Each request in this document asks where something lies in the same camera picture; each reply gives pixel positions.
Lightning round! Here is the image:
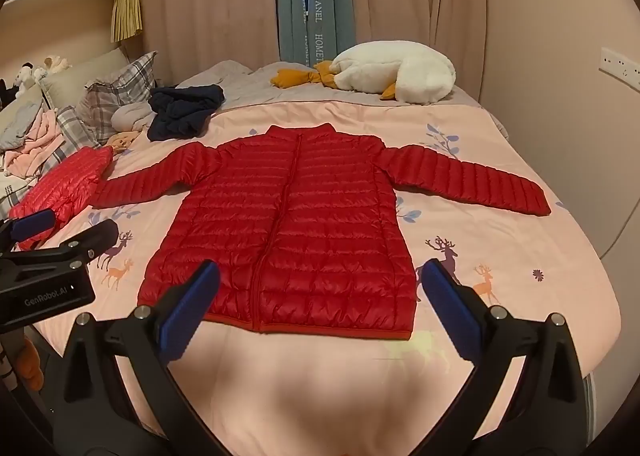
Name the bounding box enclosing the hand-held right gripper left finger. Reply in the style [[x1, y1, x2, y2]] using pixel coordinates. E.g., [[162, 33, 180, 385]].
[[50, 260, 222, 456]]

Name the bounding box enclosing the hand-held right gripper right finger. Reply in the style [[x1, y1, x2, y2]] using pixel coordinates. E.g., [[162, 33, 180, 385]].
[[420, 259, 588, 456]]

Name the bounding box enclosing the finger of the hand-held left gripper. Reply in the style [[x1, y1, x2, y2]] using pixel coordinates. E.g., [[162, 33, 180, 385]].
[[0, 219, 120, 283], [0, 209, 56, 252]]

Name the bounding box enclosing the red puffer jacket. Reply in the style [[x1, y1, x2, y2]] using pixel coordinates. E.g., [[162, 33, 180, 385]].
[[7, 146, 115, 252], [92, 123, 552, 341]]

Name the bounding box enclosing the person's left hand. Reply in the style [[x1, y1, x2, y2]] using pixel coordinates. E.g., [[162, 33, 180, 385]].
[[14, 335, 40, 383]]

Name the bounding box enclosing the folded red puffer jacket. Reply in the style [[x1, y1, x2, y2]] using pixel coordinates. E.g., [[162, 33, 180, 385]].
[[7, 146, 115, 252]]

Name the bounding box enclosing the pink garment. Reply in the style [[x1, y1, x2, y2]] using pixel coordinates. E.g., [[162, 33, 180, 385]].
[[0, 109, 66, 177]]

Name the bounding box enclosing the pink deer print blanket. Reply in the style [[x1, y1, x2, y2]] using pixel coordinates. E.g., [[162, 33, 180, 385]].
[[35, 99, 621, 456]]

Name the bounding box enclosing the grey blue garment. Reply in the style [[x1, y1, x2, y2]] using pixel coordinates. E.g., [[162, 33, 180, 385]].
[[0, 101, 43, 149]]

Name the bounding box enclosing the plaid pillow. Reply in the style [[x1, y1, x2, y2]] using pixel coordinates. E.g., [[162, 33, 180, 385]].
[[82, 51, 158, 137], [50, 106, 91, 162]]

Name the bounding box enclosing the small doll toy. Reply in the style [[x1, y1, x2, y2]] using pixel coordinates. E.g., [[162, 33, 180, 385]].
[[107, 130, 143, 155]]

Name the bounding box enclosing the grey rolled garment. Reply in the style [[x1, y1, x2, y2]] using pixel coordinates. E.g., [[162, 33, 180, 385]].
[[111, 103, 154, 133]]

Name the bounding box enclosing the beige pillow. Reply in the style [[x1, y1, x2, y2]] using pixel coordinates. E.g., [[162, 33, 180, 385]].
[[40, 47, 131, 110]]

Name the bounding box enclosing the navy blue garment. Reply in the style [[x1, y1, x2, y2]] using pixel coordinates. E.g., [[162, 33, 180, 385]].
[[147, 84, 226, 142]]

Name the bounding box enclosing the yellow hanging tassel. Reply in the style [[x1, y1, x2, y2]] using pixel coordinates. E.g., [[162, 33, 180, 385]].
[[110, 0, 143, 42]]

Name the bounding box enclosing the white goose plush toy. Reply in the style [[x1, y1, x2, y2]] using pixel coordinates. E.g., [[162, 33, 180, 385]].
[[270, 40, 457, 104]]

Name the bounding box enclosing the white wall socket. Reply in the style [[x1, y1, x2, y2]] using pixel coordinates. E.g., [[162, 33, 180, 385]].
[[598, 47, 640, 90]]

